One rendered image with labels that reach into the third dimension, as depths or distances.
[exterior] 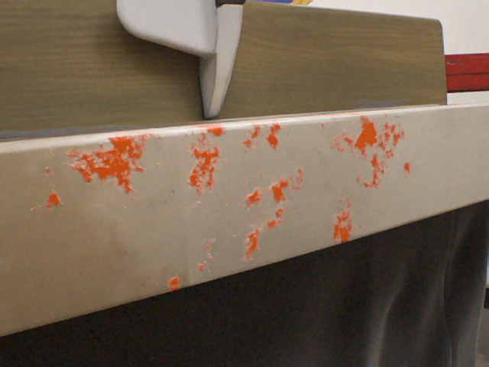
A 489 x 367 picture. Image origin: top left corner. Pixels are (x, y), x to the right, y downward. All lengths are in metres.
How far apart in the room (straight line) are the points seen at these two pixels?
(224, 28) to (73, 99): 0.08
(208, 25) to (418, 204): 0.13
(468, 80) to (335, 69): 1.05
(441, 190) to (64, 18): 0.17
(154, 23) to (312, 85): 0.11
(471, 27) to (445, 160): 2.32
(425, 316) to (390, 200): 0.22
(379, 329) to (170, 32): 0.22
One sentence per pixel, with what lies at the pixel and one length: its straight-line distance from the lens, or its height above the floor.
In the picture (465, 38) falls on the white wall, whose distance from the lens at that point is 2.51.
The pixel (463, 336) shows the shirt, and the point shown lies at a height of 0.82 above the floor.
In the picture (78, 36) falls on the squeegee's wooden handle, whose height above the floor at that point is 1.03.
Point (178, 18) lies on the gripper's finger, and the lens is 0.24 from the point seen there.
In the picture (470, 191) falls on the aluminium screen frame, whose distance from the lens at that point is 0.20.
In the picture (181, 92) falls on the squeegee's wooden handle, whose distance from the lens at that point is 0.25.
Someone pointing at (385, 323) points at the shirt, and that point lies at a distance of 0.35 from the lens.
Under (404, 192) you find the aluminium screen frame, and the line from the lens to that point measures 0.17.
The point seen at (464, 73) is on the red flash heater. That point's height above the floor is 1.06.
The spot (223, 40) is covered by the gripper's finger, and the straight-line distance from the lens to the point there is 0.24.
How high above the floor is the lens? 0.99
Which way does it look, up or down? 8 degrees down
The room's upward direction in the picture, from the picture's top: 4 degrees counter-clockwise
